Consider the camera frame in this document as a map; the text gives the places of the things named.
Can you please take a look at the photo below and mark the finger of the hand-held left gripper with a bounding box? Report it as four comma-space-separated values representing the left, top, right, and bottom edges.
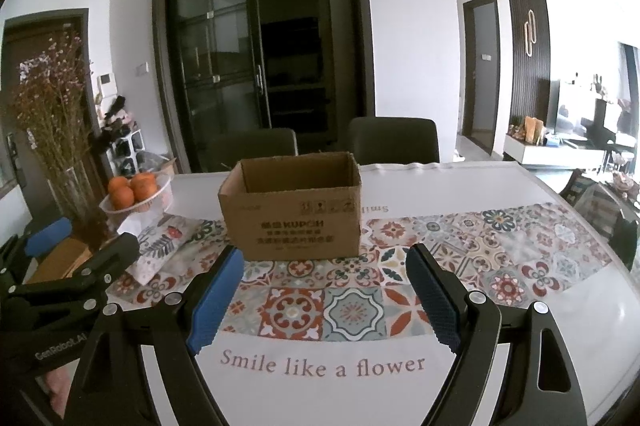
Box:
0, 217, 74, 287
10, 235, 141, 312

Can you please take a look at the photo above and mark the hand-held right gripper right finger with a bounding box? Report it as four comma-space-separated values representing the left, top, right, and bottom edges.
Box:
406, 243, 587, 426

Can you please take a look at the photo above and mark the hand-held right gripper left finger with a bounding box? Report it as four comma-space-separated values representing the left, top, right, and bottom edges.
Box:
64, 246, 245, 426

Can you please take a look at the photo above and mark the brown cardboard box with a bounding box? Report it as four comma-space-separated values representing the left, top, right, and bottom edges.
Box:
218, 151, 363, 261

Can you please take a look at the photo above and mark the person's left forearm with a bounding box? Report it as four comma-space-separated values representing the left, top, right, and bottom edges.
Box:
42, 358, 76, 417

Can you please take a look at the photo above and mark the brown wooden stool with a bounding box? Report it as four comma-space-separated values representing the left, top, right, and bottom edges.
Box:
25, 236, 93, 284

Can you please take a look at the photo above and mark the white tissue paper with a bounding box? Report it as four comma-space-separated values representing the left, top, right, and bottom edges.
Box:
117, 213, 161, 237

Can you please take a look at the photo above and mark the clear glass vase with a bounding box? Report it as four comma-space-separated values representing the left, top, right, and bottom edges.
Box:
47, 161, 98, 227

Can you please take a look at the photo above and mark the floral fabric tissue cover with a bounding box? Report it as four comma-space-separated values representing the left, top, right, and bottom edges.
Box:
125, 213, 211, 284

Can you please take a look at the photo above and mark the white fruit basket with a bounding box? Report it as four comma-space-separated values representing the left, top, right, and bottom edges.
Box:
99, 170, 174, 227

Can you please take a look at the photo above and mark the grey bag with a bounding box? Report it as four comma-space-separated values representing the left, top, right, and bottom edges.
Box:
135, 150, 178, 174

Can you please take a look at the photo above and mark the patterned white tablecloth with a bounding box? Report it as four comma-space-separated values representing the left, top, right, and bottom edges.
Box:
100, 160, 636, 426

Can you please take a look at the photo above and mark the white cluttered shelf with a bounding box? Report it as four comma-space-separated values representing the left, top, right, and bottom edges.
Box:
97, 96, 146, 172

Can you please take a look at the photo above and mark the dried flower bouquet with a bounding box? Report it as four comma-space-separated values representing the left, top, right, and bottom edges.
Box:
12, 31, 96, 177

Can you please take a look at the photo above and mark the dark dining chair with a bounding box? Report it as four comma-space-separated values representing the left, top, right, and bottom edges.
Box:
347, 117, 441, 164
207, 127, 299, 172

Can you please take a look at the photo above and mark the vase of dried flowers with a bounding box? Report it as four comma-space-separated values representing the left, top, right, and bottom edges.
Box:
0, 9, 101, 217

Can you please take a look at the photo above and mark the white low cabinet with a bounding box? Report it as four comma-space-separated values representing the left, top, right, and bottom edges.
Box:
502, 133, 611, 172

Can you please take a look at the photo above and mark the chair with patterned cushion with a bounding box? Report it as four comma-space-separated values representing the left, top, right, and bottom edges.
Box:
560, 169, 640, 257

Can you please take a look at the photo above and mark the orange cabinet decoration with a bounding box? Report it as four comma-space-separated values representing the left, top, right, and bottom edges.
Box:
522, 116, 546, 142

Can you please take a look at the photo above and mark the dark glass sliding door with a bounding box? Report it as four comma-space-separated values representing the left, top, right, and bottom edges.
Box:
152, 0, 376, 172

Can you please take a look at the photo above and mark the dark interior door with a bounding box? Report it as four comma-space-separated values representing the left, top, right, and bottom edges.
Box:
462, 0, 501, 139

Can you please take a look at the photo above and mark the dark slatted wall panel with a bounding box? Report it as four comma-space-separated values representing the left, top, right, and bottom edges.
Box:
504, 0, 553, 137

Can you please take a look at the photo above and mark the gold wall ornament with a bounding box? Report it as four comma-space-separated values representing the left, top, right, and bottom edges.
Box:
523, 10, 538, 56

